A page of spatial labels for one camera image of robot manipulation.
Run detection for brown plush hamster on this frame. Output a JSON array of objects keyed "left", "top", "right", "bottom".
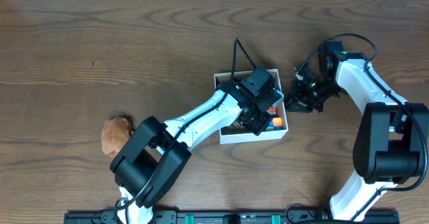
[{"left": 101, "top": 117, "right": 133, "bottom": 158}]

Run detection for multicoloured puzzle cube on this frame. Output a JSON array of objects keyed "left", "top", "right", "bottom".
[{"left": 266, "top": 117, "right": 284, "bottom": 131}]

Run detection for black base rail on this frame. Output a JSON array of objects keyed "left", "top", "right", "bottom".
[{"left": 63, "top": 207, "right": 400, "bottom": 224}]

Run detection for white open cardboard box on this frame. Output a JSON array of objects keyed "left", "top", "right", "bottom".
[{"left": 214, "top": 69, "right": 289, "bottom": 144}]

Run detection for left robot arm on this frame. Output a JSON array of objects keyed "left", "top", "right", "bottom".
[{"left": 110, "top": 67, "right": 284, "bottom": 223}]

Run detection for red toy truck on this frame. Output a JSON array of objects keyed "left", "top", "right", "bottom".
[{"left": 266, "top": 107, "right": 277, "bottom": 115}]

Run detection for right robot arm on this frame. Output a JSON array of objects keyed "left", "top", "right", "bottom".
[{"left": 285, "top": 40, "right": 428, "bottom": 222}]

